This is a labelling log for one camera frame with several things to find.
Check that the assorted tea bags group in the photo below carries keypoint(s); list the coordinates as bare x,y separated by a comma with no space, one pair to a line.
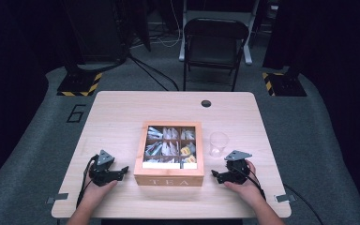
170,145

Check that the wooden tea box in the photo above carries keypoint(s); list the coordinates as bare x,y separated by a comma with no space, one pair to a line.
168,178

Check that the clear plastic cup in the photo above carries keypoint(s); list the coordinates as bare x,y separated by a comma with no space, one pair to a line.
218,143

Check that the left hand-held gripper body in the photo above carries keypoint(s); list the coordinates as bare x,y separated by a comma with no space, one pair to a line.
101,173

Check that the person's right hand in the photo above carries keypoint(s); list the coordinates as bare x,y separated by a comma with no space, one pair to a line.
247,190

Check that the striped black stand base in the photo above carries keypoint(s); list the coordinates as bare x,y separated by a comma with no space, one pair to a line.
78,84
284,84

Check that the grey metal table clip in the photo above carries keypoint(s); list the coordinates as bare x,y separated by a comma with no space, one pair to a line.
285,198
57,197

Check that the black folding chair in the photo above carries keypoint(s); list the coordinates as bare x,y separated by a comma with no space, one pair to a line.
214,47

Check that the person's left hand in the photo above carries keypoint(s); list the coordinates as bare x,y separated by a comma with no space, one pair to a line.
95,192

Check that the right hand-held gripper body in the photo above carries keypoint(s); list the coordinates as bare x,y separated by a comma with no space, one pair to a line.
238,172

